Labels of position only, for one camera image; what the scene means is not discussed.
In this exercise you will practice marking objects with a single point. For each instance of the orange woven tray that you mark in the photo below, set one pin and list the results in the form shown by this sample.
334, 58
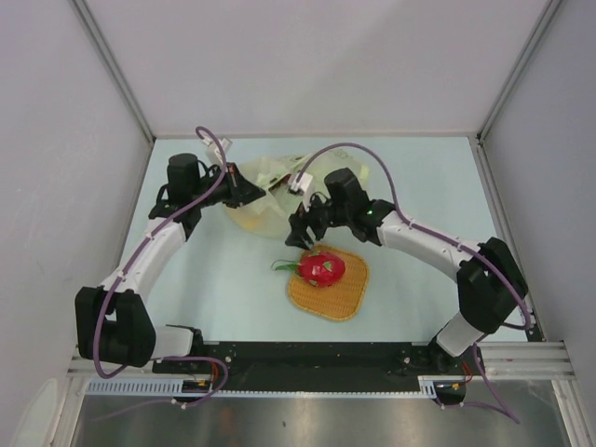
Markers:
340, 301

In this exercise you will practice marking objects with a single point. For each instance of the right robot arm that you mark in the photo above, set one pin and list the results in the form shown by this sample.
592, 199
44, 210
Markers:
489, 282

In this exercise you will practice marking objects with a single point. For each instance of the red dragon fruit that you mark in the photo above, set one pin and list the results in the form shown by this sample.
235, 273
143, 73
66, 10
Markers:
318, 268

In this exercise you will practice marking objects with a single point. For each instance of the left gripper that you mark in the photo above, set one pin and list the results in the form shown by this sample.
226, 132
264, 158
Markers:
239, 190

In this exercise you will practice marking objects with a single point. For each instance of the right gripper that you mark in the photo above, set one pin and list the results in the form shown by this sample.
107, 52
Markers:
300, 221

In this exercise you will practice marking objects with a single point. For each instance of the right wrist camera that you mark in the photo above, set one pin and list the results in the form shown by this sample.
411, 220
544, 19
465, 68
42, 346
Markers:
302, 185

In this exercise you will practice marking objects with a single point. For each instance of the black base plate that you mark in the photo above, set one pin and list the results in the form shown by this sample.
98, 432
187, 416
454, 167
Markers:
318, 380

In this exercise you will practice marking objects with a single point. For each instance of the translucent plastic bag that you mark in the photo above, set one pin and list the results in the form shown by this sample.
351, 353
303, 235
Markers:
268, 216

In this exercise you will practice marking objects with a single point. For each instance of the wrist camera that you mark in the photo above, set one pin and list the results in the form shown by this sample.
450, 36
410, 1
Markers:
216, 151
302, 185

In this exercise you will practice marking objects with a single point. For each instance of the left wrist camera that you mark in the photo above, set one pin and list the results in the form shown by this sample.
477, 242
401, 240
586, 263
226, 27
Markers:
216, 151

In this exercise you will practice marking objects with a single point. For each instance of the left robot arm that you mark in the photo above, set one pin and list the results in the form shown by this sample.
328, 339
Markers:
112, 322

